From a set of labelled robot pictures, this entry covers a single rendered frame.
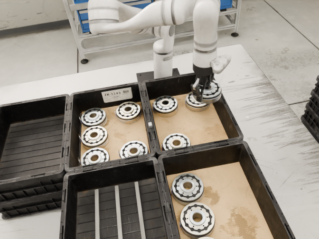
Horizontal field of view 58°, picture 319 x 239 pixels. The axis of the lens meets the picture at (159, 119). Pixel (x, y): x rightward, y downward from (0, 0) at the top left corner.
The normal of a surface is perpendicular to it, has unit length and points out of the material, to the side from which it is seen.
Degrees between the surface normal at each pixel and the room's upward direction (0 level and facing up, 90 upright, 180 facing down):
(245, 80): 0
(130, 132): 0
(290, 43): 0
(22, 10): 90
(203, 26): 107
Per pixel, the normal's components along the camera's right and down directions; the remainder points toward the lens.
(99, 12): -0.07, 0.21
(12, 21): 0.20, 0.69
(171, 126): -0.07, -0.69
